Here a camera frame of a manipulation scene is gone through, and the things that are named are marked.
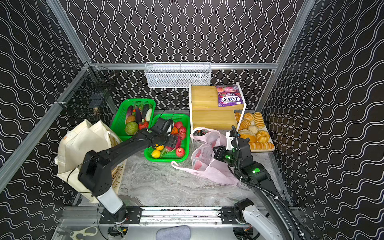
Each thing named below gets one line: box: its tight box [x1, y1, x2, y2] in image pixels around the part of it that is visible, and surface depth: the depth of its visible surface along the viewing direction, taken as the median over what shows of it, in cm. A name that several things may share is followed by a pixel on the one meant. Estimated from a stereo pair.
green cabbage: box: [125, 121, 139, 136], surface depth 102 cm
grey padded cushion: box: [156, 225, 191, 240], surface depth 69 cm
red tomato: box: [138, 121, 149, 130], surface depth 105 cm
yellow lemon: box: [151, 149, 161, 158], surface depth 94 cm
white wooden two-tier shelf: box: [189, 82, 247, 143], surface depth 84 cm
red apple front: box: [176, 147, 185, 158], surface depth 94 cm
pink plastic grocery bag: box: [171, 127, 241, 185], surface depth 80 cm
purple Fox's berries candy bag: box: [216, 85, 244, 107], surface depth 80 cm
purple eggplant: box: [136, 107, 142, 124], surface depth 116 cm
